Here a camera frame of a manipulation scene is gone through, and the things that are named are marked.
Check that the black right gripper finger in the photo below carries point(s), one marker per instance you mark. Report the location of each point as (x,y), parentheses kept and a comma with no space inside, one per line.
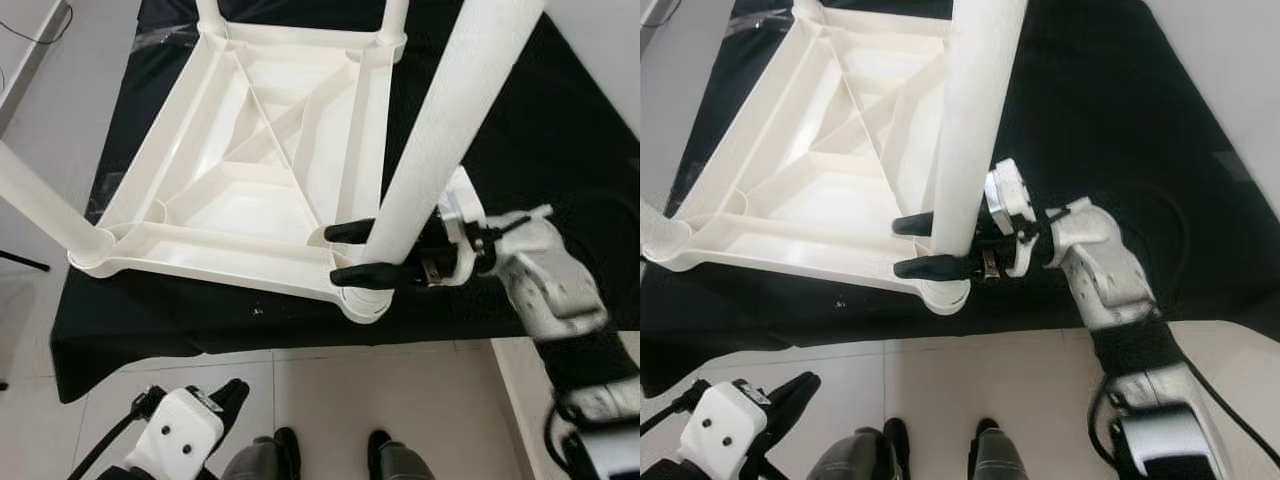
(913,224)
(935,267)
(348,231)
(375,275)

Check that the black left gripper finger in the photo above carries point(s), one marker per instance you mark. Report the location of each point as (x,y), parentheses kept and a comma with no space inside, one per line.
(233,398)
(798,395)

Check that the white plastic table leg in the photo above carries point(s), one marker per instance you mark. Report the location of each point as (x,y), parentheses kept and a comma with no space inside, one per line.
(975,120)
(394,18)
(807,8)
(662,235)
(211,15)
(450,120)
(50,210)

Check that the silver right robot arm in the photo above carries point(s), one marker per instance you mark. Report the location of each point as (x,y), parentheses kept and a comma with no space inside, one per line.
(550,280)
(1110,270)

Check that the white plastic table top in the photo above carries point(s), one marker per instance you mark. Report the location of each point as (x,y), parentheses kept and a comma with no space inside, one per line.
(240,200)
(820,190)

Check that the black tablecloth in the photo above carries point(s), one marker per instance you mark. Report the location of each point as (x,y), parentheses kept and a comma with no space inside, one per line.
(560,130)
(1100,100)

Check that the black folding chair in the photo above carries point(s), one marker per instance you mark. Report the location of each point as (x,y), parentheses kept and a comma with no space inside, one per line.
(25,262)

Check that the grey tape piece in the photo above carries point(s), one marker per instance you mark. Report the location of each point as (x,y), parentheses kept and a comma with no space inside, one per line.
(1232,168)

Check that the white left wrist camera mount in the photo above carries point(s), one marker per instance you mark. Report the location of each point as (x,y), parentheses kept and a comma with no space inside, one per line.
(185,430)
(730,425)

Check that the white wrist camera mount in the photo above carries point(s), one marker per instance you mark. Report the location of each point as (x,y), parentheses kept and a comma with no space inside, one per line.
(730,425)
(185,430)
(462,200)
(1005,190)

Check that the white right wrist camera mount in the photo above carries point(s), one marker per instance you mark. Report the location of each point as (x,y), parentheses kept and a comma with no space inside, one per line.
(462,200)
(1005,190)

